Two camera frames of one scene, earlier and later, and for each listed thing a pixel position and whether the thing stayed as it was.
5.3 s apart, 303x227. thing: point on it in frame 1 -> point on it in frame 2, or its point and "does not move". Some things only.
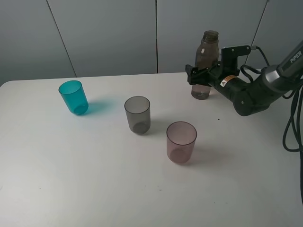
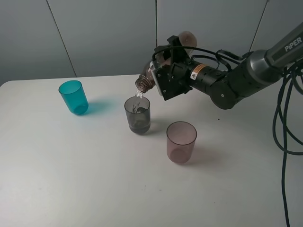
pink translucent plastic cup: [181, 136] does not move
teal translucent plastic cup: [75, 96] does not move
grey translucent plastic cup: [138, 109] does not move
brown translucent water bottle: [208, 54] -> [145, 82]
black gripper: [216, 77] -> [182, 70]
